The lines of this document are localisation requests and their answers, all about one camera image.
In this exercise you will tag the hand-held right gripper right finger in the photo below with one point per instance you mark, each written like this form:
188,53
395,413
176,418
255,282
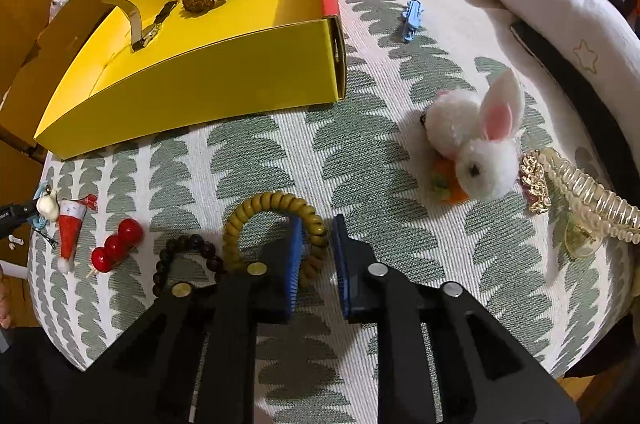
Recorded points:
342,264

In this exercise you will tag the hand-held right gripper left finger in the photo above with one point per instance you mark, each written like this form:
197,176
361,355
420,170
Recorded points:
295,254

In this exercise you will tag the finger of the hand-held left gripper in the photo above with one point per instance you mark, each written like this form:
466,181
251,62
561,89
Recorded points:
15,228
20,209

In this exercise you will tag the white garlic plush charm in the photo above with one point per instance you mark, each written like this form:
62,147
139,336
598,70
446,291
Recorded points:
46,205

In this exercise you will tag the red santa hat hair clip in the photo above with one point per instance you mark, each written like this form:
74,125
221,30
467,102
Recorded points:
70,224

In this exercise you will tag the red candied fruit skewer clip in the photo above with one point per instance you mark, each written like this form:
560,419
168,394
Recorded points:
131,231

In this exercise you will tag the yellow cardboard box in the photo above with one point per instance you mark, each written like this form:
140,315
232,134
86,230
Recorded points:
200,74

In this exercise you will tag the silver wrist watch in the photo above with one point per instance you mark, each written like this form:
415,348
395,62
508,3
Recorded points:
131,11

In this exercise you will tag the person's left hand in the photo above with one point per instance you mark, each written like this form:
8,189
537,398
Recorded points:
4,304

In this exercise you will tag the green leaf patterned bedspread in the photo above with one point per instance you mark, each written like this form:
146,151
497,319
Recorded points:
350,129

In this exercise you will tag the blue hair clip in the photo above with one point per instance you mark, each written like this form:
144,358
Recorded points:
411,21

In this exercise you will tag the long black board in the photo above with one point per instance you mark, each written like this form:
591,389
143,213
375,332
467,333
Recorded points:
575,84

